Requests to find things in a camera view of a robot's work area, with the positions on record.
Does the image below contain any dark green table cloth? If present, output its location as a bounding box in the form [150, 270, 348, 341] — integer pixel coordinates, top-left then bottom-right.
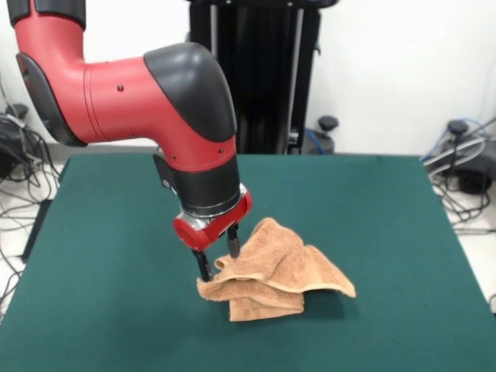
[0, 153, 496, 372]

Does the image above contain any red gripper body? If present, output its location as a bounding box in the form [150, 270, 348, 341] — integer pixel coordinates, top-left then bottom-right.
[173, 192, 253, 252]

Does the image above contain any blue cable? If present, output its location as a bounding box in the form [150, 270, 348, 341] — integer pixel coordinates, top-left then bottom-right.
[304, 129, 330, 155]
[420, 117, 496, 163]

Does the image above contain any tan terry towel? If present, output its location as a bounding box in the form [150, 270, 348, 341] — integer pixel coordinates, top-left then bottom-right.
[196, 217, 357, 322]

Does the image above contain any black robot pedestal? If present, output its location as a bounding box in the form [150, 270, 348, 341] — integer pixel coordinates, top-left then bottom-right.
[183, 0, 340, 156]

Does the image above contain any black round knob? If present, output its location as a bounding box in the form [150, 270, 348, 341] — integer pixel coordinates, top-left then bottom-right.
[5, 103, 29, 119]
[318, 115, 340, 132]
[447, 119, 469, 136]

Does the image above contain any black cable tangle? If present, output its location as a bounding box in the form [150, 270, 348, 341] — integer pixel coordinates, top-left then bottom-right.
[0, 73, 61, 322]
[422, 115, 496, 315]

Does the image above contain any dark grey stand base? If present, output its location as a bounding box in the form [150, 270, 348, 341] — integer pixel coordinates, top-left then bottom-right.
[0, 114, 28, 179]
[424, 119, 496, 195]

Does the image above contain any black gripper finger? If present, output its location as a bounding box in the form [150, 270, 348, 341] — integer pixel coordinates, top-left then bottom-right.
[226, 223, 242, 259]
[191, 250, 213, 283]

